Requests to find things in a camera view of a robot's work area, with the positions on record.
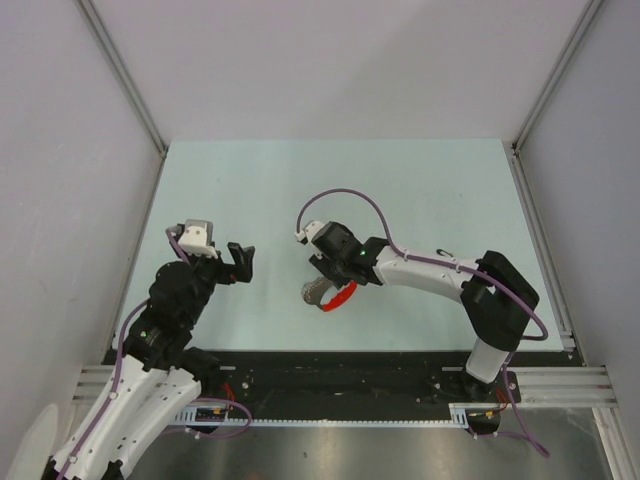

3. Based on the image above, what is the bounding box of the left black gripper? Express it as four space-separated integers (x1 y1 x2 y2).
171 236 254 324

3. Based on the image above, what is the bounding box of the red handled keyring holder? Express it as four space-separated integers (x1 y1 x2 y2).
301 277 358 313

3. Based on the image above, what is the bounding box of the black tagged key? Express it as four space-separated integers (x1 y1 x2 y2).
436 248 455 258

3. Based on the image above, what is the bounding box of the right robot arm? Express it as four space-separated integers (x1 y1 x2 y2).
296 221 540 402

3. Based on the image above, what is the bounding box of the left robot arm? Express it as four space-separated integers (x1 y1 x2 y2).
43 242 255 479

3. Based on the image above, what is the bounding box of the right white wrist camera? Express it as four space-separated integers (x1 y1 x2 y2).
295 220 327 245

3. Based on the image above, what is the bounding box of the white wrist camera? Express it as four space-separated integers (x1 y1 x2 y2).
295 220 327 245
173 219 217 257

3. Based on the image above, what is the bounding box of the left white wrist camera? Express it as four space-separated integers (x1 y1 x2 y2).
173 219 217 257

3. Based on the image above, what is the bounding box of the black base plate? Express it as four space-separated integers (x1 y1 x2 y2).
102 349 584 421

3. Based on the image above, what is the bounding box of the slotted cable duct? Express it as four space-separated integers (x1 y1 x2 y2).
174 402 511 431

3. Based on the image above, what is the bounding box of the right aluminium frame post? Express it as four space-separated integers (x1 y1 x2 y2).
512 0 606 151

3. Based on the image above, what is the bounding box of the aluminium frame post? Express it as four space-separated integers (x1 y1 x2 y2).
512 0 606 151
73 0 168 159

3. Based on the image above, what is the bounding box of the left aluminium frame post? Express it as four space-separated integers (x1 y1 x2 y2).
73 0 168 159

